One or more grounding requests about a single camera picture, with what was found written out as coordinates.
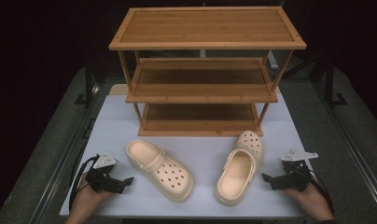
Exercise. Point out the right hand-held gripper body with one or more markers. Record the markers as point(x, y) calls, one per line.
point(297, 175)

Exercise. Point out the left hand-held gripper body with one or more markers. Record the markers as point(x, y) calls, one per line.
point(101, 180)

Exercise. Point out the beige clog shoe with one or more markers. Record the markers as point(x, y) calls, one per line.
point(236, 177)
point(164, 174)

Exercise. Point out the three-tier wooden shoe rack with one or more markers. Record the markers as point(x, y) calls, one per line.
point(205, 26)

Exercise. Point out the person's left hand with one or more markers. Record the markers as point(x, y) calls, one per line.
point(87, 200)

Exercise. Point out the person's right hand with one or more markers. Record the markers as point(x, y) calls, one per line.
point(311, 200)

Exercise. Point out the light wooden board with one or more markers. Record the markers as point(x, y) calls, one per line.
point(118, 89)

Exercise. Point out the black metal stand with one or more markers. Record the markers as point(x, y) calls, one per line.
point(88, 84)
point(331, 84)

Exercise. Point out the white stand foot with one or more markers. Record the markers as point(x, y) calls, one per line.
point(272, 60)

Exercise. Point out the metal floor rail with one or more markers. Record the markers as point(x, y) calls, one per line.
point(65, 149)
point(348, 137)

